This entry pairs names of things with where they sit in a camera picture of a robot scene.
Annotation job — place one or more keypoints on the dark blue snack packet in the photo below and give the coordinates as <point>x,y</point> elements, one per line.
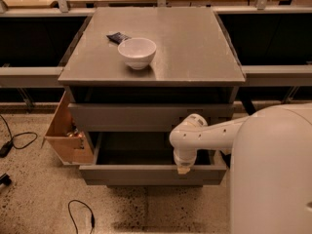
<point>118,37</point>

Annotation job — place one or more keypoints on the black object at left edge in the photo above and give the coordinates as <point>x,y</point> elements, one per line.
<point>4,181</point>

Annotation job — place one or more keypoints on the grey top drawer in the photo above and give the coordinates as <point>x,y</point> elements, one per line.
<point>125,117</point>

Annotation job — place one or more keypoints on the grey drawer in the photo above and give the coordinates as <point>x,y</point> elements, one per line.
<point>139,158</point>
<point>125,117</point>

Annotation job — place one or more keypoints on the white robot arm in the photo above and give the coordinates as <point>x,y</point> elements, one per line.
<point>270,166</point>

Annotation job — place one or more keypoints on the white ceramic bowl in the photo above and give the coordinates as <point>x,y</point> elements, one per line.
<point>137,53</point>

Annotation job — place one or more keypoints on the open cardboard box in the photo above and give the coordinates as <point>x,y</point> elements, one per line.
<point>69,143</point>

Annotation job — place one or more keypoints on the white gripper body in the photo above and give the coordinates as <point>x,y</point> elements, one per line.
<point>183,160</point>

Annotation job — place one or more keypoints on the grey drawer cabinet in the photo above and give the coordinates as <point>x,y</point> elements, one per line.
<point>135,74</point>

